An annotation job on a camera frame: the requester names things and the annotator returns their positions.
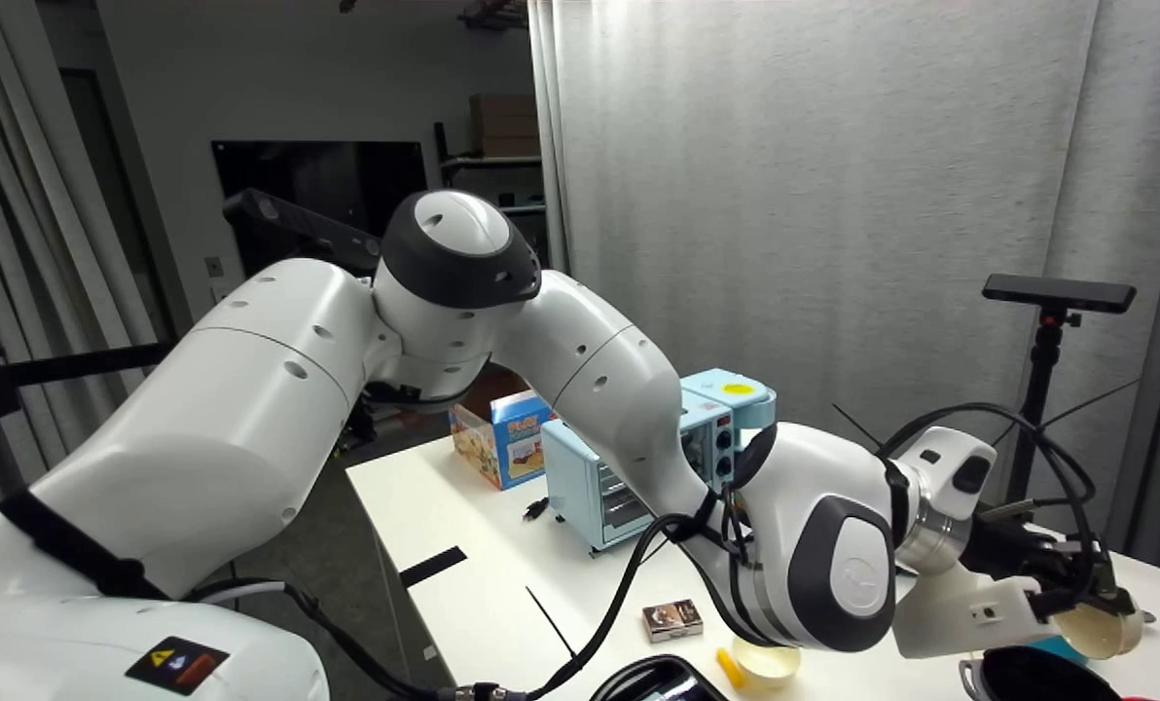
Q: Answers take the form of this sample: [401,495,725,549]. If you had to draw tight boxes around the blue food carton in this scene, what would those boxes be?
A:
[449,386,556,491]

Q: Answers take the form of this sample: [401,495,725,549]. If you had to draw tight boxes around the black wall screen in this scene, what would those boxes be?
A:
[206,131,433,284]

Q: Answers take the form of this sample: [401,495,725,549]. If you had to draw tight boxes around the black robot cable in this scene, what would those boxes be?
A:
[174,482,770,701]

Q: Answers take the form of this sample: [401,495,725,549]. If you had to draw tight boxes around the small printed card box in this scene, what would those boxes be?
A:
[638,596,710,648]

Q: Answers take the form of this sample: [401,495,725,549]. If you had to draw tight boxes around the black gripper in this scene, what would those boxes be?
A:
[967,505,1141,623]

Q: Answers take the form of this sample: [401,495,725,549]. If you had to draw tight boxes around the light blue toy toaster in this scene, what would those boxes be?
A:
[539,367,782,558]

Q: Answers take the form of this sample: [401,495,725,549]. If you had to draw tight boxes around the teal bowl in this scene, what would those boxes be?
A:
[1032,630,1090,667]

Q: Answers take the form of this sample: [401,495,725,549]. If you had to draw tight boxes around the cream plastic bowl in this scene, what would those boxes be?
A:
[730,637,806,693]
[1052,600,1150,661]

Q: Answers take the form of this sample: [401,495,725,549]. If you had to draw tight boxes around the black camera bar on tripod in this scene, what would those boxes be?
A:
[980,270,1141,512]

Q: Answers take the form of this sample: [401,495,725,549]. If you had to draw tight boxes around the black baking tray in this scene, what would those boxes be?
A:
[591,653,734,701]

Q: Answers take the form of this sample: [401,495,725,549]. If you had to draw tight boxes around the black pot gray handles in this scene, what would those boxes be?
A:
[957,641,1122,701]

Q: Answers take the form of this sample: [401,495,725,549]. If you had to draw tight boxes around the yellow crinkle toy fry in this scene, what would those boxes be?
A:
[714,648,749,693]

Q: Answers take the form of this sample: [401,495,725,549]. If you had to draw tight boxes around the cardboard box on shelf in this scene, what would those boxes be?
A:
[468,90,543,165]

